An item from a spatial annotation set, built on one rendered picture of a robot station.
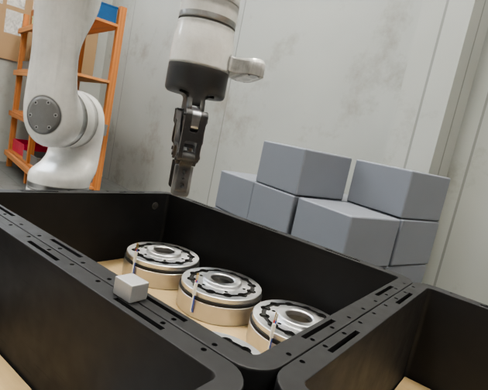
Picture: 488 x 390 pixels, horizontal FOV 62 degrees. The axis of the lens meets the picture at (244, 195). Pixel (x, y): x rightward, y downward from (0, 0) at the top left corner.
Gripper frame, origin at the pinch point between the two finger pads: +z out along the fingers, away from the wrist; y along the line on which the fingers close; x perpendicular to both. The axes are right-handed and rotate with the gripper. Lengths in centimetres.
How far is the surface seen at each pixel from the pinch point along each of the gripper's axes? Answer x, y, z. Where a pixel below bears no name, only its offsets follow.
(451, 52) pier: 153, -157, -76
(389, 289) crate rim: 19.3, 20.2, 4.3
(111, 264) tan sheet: -6.7, -5.3, 14.2
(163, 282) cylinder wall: 0.1, 2.0, 13.1
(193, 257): 4.2, -3.7, 11.2
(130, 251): -4.5, -2.1, 11.0
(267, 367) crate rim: 2.9, 34.0, 4.3
